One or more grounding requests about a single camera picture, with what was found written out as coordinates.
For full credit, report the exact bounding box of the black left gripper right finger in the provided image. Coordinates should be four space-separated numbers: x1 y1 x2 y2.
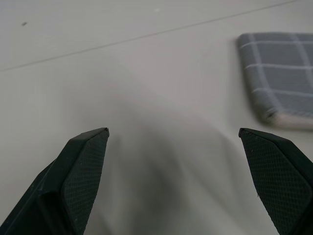
238 127 313 235

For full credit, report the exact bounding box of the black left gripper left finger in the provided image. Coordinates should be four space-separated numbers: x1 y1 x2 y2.
0 127 110 235

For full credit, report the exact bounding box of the grey plaid cloth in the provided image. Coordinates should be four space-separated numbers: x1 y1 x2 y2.
236 33 313 130

